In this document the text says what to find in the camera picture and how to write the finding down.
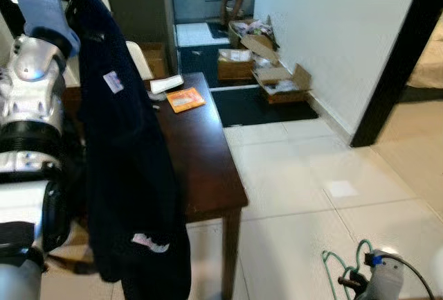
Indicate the dark brown wooden table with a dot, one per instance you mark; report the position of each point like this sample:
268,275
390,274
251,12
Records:
197,154

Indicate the teal plastic hanger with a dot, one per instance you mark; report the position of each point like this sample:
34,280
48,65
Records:
359,251

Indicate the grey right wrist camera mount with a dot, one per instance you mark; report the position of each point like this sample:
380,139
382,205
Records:
386,283

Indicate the white flat packet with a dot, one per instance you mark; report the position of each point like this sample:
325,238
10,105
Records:
166,84

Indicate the dark floor mat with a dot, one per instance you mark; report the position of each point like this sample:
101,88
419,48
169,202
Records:
263,109

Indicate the cream plastic chair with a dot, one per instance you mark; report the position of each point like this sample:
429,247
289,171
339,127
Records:
142,61

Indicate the orange packet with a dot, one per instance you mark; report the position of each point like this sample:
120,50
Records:
185,99

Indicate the navy blue shirt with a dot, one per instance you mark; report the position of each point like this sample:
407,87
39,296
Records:
124,175

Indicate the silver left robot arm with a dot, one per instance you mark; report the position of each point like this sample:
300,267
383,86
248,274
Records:
31,92

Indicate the open cardboard box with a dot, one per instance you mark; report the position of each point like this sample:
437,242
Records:
259,43
235,71
291,95

